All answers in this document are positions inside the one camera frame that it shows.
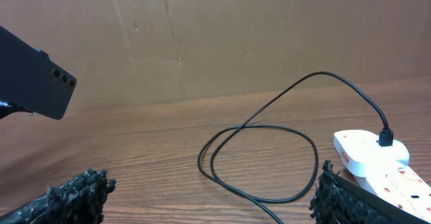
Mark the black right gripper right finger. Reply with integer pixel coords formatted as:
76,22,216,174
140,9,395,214
309,160,427,224

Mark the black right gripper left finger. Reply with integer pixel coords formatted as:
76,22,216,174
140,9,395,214
1,168,116,224

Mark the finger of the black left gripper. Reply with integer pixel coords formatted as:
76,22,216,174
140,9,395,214
0,100,34,119

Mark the blue-screen smartphone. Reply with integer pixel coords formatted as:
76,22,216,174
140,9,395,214
1,27,77,120

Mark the white charger plug adapter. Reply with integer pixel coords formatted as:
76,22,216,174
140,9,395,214
333,130,410,178

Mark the white power strip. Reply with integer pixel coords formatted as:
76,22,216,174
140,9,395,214
352,165,430,223

